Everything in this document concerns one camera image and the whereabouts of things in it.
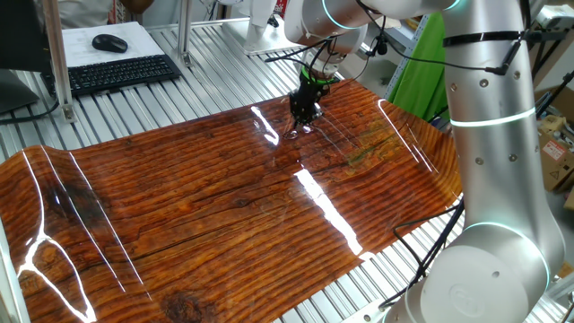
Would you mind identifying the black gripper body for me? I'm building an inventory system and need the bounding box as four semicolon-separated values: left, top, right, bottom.
289;78;331;127

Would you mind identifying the bare person forearm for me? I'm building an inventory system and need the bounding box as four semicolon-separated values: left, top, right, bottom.
118;0;156;14

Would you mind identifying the grey metal shelf rack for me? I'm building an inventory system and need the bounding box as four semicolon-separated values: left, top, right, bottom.
383;11;431;100

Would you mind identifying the green cloth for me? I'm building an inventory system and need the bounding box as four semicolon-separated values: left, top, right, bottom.
387;11;449;122

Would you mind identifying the glossy wood-grain mat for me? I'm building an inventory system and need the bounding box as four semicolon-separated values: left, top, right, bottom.
0;79;464;323

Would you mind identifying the black keyboard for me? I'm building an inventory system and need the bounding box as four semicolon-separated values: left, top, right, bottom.
40;54;183;98

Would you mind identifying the black computer mouse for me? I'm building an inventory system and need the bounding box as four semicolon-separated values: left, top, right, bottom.
91;33;129;54

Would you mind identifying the person torso in white shirt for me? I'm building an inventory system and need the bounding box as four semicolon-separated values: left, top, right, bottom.
57;0;114;30

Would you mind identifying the black tripod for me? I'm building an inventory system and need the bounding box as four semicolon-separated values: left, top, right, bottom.
535;39;574;118

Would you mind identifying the cardboard box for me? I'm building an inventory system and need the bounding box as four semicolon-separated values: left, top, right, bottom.
537;129;574;192

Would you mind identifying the black monitor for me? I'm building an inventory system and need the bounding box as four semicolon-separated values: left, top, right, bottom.
0;0;53;116

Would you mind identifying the green adapter ring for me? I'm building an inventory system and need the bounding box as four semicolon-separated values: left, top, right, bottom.
300;65;342;87

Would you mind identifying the white stand with base plate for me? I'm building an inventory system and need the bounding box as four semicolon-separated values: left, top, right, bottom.
222;0;297;57

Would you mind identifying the aluminium frame post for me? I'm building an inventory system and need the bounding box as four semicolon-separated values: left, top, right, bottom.
42;0;77;123
177;0;195;67

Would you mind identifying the black cable bundle at base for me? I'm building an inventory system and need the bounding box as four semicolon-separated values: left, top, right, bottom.
378;196;465;311

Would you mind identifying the black cable strap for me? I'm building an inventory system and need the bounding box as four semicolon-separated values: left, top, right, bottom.
442;30;524;48

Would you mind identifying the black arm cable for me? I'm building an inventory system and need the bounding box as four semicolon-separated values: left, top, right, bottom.
356;0;525;76

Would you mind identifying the black monitor cable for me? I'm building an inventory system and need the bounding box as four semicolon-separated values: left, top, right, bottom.
0;100;60;126

